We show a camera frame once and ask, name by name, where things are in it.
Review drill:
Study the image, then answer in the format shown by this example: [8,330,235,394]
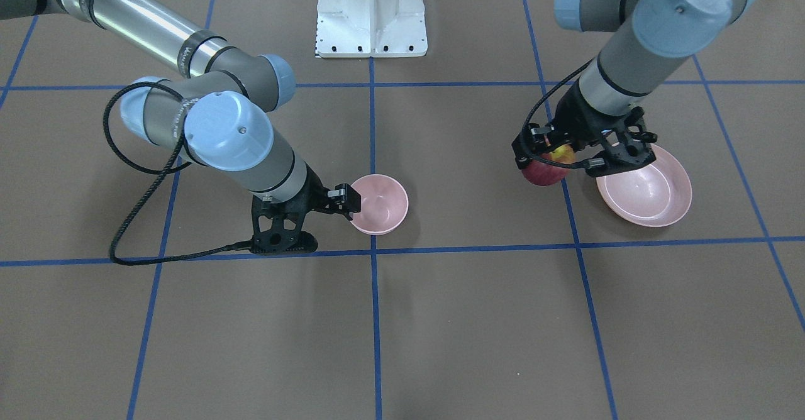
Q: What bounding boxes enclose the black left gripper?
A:
[511,84,632,170]

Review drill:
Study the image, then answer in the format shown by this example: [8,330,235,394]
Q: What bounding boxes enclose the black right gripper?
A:
[277,166,362,221]

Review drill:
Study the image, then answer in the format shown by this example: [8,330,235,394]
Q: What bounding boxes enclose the red apple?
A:
[521,145,576,186]

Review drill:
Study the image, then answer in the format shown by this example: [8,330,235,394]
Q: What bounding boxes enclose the pink bowl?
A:
[351,174,410,236]

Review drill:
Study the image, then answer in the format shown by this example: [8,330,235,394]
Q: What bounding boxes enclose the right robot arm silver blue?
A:
[2,0,361,217]

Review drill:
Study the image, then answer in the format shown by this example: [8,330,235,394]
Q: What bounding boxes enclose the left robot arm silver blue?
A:
[512,0,755,177]

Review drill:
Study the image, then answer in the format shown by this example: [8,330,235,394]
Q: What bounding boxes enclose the pink plate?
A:
[596,145,693,228]

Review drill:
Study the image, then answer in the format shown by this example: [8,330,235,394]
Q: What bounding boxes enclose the white camera post with base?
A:
[314,0,428,58]

